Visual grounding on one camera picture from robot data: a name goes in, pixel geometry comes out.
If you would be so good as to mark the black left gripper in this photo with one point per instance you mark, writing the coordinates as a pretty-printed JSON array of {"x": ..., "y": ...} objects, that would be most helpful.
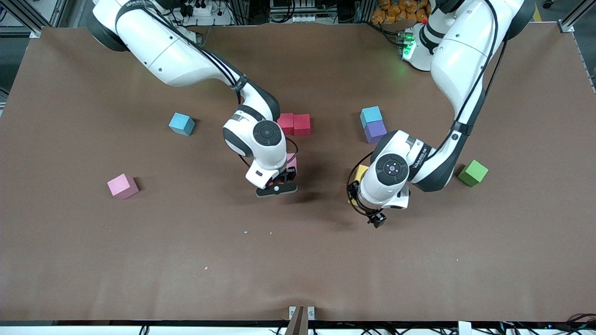
[{"x": 377, "y": 218}]

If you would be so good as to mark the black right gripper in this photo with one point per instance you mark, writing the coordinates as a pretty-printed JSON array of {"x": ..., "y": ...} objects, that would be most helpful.
[{"x": 290, "y": 174}]

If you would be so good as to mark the orange foam cube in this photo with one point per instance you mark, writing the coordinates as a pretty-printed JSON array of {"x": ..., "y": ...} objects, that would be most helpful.
[{"x": 280, "y": 183}]

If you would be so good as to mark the pink foam cube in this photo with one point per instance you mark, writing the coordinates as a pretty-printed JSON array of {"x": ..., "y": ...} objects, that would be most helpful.
[
  {"x": 292, "y": 160},
  {"x": 122, "y": 186}
]

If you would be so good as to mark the yellow foam cube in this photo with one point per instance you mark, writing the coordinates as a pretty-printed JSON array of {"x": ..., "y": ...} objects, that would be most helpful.
[{"x": 361, "y": 172}]

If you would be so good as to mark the red foam cube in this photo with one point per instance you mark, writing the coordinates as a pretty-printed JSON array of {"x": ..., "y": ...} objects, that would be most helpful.
[
  {"x": 285, "y": 123},
  {"x": 302, "y": 124}
]

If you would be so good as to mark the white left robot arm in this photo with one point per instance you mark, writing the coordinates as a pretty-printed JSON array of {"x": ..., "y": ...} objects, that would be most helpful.
[{"x": 461, "y": 51}]

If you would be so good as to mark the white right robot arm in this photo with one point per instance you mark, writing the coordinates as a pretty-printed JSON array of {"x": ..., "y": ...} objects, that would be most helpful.
[{"x": 158, "y": 46}]

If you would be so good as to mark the purple foam cube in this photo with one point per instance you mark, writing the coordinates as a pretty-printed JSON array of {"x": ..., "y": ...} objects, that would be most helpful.
[{"x": 375, "y": 132}]

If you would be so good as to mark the light blue foam cube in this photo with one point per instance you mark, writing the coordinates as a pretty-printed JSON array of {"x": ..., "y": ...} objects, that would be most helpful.
[
  {"x": 181, "y": 123},
  {"x": 371, "y": 115}
]

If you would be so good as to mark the brown table cover sheet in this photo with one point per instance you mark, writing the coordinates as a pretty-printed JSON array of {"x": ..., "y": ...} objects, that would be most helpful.
[{"x": 298, "y": 279}]

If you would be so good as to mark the green foam cube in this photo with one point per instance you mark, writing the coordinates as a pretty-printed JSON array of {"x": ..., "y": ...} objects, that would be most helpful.
[{"x": 474, "y": 173}]

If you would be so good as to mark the metal table clamp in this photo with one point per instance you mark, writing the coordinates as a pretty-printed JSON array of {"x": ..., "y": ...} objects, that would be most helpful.
[{"x": 298, "y": 323}]

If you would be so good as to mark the white electronics box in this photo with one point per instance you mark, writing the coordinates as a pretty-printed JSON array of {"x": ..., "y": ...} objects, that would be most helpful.
[{"x": 298, "y": 18}]

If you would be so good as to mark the white tag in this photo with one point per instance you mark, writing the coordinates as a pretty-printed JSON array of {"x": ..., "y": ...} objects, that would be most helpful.
[{"x": 464, "y": 328}]

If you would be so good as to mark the white power strip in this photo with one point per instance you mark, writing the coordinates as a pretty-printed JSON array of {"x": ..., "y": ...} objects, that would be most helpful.
[{"x": 205, "y": 10}]

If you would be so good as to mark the bag of orange fruits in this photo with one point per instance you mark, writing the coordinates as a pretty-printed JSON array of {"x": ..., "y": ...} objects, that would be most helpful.
[{"x": 396, "y": 11}]

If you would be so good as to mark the aluminium frame strut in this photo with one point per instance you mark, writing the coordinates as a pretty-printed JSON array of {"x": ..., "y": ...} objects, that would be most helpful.
[
  {"x": 35, "y": 31},
  {"x": 565, "y": 25}
]

